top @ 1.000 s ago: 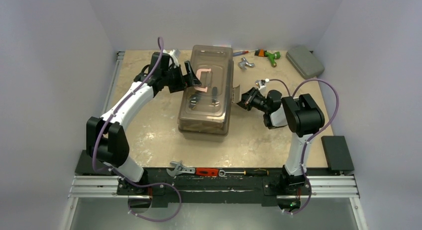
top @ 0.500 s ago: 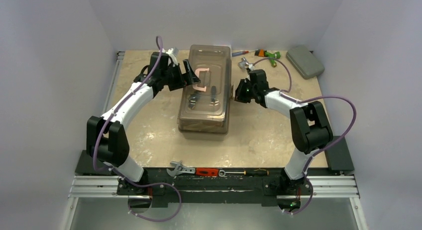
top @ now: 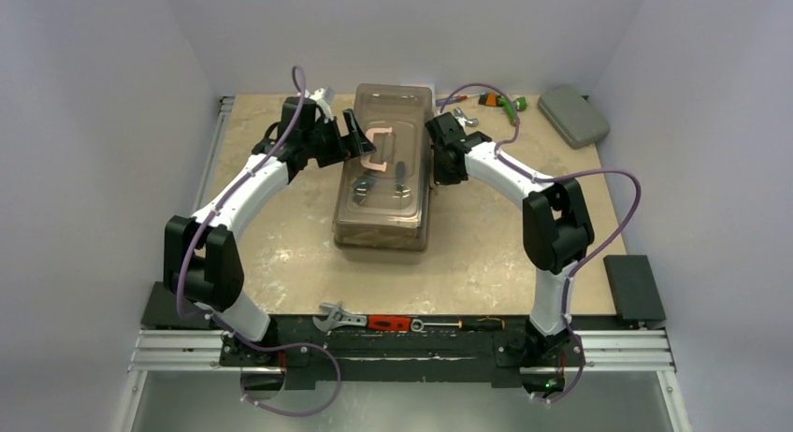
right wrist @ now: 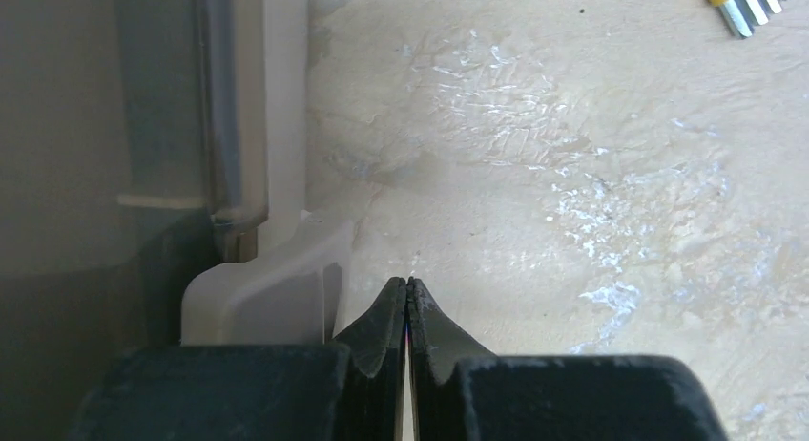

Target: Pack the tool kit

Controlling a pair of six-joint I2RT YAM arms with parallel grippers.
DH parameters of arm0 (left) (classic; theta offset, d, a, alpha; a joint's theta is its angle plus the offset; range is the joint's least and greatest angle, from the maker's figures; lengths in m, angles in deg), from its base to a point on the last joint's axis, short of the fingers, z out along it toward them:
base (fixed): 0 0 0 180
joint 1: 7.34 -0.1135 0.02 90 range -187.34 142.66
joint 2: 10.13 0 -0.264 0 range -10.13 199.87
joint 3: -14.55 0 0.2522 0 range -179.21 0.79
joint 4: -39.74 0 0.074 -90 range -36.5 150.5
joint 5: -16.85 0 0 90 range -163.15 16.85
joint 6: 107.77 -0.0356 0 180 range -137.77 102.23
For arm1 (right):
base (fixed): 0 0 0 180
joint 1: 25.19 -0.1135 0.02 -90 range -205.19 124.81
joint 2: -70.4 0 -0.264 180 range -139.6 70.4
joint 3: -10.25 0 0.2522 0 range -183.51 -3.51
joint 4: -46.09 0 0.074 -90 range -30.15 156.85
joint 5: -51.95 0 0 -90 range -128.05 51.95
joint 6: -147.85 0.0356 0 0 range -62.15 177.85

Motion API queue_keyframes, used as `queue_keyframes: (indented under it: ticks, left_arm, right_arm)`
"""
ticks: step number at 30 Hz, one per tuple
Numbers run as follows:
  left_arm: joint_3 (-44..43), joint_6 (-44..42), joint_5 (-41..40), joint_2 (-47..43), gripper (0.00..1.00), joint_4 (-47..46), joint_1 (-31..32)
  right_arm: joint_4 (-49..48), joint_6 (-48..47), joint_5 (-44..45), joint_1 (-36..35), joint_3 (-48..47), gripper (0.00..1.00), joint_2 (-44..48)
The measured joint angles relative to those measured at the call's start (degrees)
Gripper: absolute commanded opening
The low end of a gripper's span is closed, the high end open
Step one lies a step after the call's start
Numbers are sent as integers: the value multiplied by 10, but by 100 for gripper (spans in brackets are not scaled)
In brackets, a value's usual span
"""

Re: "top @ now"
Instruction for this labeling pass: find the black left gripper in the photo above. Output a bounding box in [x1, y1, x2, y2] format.
[305, 112, 376, 170]

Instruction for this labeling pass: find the beige plastic tool box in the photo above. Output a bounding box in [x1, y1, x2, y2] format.
[333, 83, 434, 264]

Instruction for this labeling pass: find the small black handled hammer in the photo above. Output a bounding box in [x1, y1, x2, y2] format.
[352, 161, 412, 208]

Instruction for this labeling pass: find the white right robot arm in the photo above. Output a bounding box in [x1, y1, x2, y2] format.
[425, 113, 595, 366]

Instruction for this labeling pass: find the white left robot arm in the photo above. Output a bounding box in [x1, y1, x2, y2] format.
[164, 95, 376, 366]

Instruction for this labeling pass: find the red blue small screwdriver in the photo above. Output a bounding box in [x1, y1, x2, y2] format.
[435, 94, 481, 108]

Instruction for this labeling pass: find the green orange spray nozzle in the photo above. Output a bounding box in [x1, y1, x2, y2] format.
[478, 92, 527, 126]

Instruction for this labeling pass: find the grey sharpening stone block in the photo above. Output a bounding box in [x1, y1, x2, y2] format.
[538, 85, 611, 150]

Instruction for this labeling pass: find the black orange screwdriver on base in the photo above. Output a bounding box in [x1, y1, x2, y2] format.
[422, 318, 506, 331]

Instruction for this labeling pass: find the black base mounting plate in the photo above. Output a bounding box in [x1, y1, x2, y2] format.
[220, 314, 585, 393]

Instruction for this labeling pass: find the black right corner block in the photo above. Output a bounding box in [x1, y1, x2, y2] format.
[603, 254, 667, 328]

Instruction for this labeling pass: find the black corner block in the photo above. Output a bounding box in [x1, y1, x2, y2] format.
[603, 254, 667, 328]
[140, 281, 216, 331]

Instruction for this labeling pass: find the black left corner block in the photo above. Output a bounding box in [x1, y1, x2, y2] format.
[140, 281, 216, 331]

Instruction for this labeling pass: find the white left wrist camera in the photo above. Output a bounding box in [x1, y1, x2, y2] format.
[309, 86, 335, 119]

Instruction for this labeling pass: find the red handled adjustable wrench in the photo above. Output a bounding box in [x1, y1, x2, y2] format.
[312, 301, 424, 332]

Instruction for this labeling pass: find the aluminium frame rail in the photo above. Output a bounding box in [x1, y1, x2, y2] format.
[127, 330, 676, 372]

